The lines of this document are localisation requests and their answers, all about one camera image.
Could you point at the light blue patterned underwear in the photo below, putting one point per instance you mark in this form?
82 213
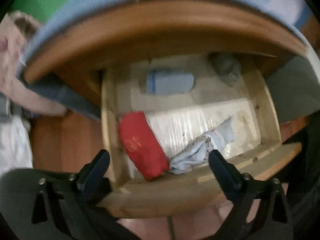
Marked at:
197 152

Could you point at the blue checked cloth cover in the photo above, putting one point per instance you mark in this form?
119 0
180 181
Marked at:
75 11

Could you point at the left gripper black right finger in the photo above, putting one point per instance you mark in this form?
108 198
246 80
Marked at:
260 209

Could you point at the wooden nightstand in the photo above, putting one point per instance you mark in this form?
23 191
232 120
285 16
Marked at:
152 29

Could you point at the white floral bedsheet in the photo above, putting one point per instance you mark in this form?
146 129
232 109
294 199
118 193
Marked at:
15 145

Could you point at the floral pink pillow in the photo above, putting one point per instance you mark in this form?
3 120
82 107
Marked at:
17 28

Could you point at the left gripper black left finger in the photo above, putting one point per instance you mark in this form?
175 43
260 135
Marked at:
62 200

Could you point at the grey ribbed garment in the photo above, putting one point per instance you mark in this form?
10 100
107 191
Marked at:
227 67

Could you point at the red underwear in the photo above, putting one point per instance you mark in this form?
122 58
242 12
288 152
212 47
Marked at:
141 145

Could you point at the folded light blue garment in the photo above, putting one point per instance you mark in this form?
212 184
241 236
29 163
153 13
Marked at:
168 82

